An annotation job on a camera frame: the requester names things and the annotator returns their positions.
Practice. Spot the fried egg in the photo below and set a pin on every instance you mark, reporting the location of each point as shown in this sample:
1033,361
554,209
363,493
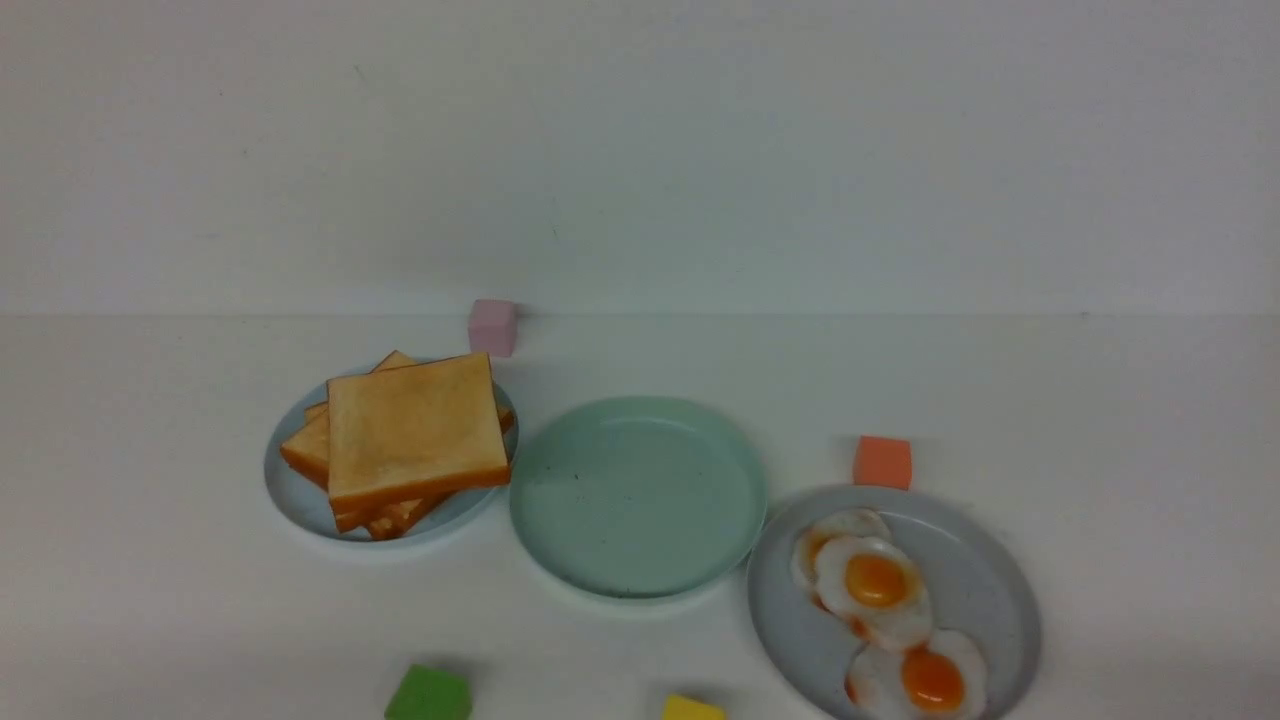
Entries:
858,522
875,590
945,677

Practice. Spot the mint green center plate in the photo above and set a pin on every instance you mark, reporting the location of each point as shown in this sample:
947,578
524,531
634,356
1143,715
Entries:
638,499

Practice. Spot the pink foam cube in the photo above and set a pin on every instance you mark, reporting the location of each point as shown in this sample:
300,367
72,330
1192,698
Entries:
492,327

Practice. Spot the orange foam cube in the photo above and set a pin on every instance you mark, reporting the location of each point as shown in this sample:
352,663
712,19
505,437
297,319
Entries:
883,462

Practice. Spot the yellow foam cube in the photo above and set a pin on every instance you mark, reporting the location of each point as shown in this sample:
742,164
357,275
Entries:
678,707

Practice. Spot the light blue bread plate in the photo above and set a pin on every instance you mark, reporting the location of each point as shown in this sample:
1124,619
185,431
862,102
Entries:
307,507

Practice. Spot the green foam cube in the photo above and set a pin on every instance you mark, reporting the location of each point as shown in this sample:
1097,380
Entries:
430,693

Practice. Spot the grey egg plate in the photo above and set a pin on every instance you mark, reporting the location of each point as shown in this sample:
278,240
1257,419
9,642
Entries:
976,587

